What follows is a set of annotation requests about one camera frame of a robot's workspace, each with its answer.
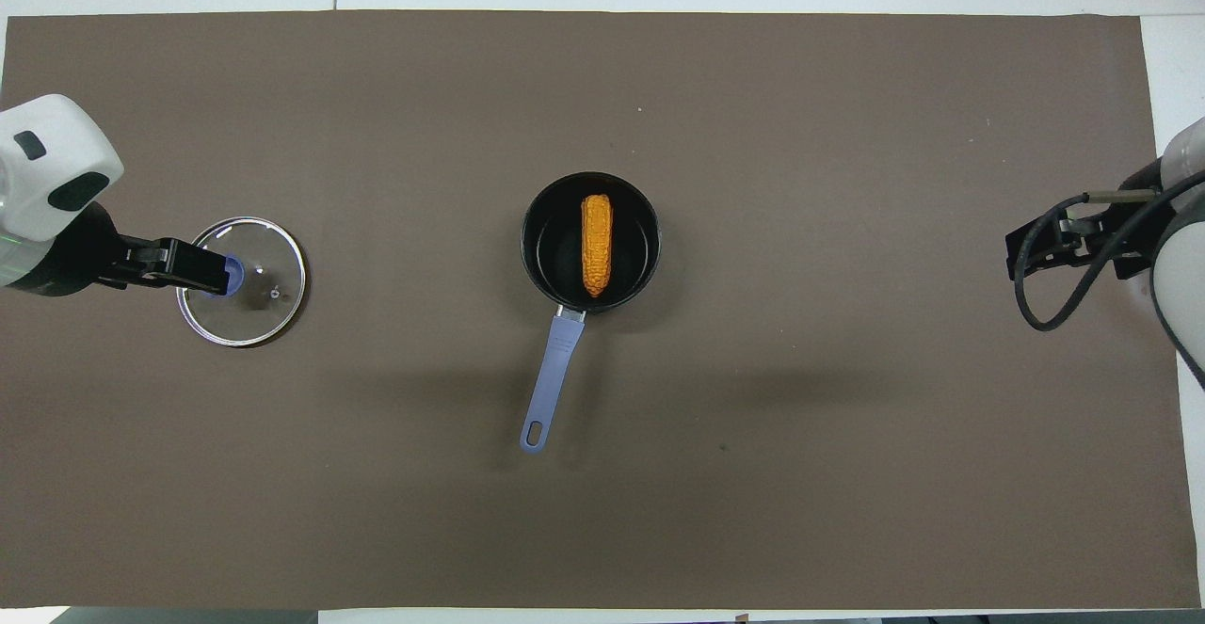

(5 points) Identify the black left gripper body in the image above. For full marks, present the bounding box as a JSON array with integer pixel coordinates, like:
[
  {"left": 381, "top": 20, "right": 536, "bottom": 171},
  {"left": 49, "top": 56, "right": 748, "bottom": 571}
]
[{"left": 99, "top": 234, "right": 199, "bottom": 290}]

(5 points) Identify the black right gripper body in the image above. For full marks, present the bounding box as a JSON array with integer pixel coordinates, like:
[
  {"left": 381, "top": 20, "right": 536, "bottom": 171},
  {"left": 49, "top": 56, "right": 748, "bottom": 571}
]
[{"left": 1036, "top": 193, "right": 1165, "bottom": 282}]

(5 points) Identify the glass lid with blue knob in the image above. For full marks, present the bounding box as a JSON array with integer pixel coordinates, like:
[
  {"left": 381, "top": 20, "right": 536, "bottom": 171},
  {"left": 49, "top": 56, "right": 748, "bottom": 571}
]
[{"left": 175, "top": 216, "right": 309, "bottom": 349}]

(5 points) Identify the orange corn cob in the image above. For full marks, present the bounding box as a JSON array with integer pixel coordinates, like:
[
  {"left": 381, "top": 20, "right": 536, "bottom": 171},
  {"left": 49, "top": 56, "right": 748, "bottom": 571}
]
[{"left": 580, "top": 193, "right": 615, "bottom": 299}]

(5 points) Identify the brown table mat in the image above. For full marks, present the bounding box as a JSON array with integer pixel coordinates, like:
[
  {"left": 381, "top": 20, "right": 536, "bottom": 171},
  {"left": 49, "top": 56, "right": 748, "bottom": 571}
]
[{"left": 0, "top": 9, "right": 1202, "bottom": 612}]

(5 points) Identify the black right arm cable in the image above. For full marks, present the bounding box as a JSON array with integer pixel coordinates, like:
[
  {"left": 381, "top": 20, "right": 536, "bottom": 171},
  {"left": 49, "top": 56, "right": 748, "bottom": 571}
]
[{"left": 1013, "top": 168, "right": 1205, "bottom": 332}]

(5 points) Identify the dark pot with blue handle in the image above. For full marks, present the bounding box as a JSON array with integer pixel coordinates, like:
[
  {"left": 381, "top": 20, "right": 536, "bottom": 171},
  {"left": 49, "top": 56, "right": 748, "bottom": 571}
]
[{"left": 519, "top": 170, "right": 664, "bottom": 456}]

